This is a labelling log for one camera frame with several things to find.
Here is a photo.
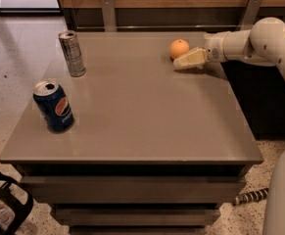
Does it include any blue pepsi can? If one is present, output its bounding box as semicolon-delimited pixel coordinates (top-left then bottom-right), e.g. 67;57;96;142
33;80;74;132

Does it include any white power strip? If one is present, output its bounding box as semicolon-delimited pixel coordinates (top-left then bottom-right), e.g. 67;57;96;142
232;188;268;206

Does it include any tall silver can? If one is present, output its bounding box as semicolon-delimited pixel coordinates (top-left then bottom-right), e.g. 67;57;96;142
59;30;86;77

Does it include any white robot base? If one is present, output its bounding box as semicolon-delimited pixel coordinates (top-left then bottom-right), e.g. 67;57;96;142
262;151;285;235

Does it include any orange fruit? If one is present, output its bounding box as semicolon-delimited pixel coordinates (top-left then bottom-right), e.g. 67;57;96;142
169;39;190;60

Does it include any metal bracket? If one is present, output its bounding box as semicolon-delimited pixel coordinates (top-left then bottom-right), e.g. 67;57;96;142
100;0;117;32
238;0;263;30

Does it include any left metal bracket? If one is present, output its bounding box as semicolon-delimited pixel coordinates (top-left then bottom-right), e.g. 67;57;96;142
100;0;117;32

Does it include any grey drawer cabinet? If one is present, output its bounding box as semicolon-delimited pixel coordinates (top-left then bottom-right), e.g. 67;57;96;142
0;32;262;235

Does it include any right metal bracket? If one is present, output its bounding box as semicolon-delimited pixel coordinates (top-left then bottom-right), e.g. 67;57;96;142
238;0;263;30

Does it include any horizontal metal rail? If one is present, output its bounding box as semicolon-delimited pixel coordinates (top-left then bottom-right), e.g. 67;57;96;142
75;24;240;31

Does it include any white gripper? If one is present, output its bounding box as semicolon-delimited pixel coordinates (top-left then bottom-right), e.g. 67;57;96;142
173;31;228;70

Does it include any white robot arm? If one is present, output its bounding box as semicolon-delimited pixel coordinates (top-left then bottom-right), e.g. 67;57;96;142
173;18;285;80

